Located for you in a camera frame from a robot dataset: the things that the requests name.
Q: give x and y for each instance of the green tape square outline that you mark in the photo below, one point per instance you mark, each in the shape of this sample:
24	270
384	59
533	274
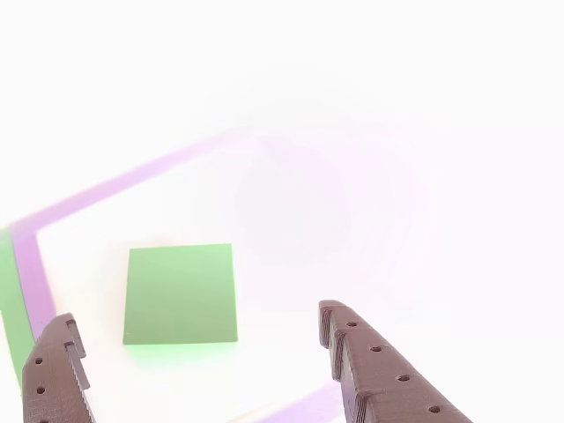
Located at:
11	308

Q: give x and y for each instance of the purple tape square outline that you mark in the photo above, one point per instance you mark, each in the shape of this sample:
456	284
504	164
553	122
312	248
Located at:
33	273

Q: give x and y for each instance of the green square block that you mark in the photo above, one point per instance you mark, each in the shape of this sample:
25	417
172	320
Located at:
180	291

